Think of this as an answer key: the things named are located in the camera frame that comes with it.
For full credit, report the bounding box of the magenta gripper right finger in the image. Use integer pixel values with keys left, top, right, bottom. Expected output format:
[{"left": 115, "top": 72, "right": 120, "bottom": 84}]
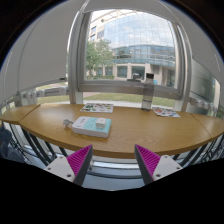
[{"left": 134, "top": 145, "right": 182, "bottom": 185}]

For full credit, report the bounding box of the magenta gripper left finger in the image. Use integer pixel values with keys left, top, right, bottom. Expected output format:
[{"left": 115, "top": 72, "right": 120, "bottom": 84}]
[{"left": 45, "top": 145, "right": 93, "bottom": 186}]

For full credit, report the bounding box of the white charger plug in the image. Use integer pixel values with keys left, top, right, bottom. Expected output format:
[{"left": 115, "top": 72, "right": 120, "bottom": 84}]
[{"left": 96, "top": 118, "right": 106, "bottom": 129}]

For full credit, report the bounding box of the wooden desk top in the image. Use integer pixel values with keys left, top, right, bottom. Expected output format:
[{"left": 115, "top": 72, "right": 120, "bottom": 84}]
[{"left": 0, "top": 104, "right": 224, "bottom": 158}]

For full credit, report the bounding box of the white teal power strip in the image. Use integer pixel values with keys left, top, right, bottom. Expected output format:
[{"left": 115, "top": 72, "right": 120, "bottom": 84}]
[{"left": 72, "top": 116, "right": 111, "bottom": 138}]

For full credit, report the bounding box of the colourful sticker sheet right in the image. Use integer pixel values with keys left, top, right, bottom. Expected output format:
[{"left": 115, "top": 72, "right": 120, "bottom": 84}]
[{"left": 153, "top": 107, "right": 179, "bottom": 118}]

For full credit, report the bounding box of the colourful sticker sheet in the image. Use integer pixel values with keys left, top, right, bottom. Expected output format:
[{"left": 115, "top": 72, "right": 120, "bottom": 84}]
[
  {"left": 153, "top": 107, "right": 179, "bottom": 118},
  {"left": 81, "top": 103, "right": 113, "bottom": 113}
]

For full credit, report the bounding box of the colourful sticker sheet left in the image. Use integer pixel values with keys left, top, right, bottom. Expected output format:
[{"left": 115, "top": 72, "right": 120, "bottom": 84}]
[{"left": 81, "top": 103, "right": 113, "bottom": 113}]

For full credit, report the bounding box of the clear water bottle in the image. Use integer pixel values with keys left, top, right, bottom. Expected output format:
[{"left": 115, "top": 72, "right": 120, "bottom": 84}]
[{"left": 141, "top": 73, "right": 154, "bottom": 111}]

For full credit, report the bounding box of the grey power strip cable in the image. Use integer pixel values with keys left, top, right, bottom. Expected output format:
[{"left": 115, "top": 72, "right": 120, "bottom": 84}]
[{"left": 62, "top": 119, "right": 75, "bottom": 128}]

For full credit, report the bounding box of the white window frame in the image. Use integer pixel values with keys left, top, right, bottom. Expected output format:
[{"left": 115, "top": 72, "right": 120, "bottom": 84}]
[{"left": 68, "top": 6, "right": 191, "bottom": 111}]

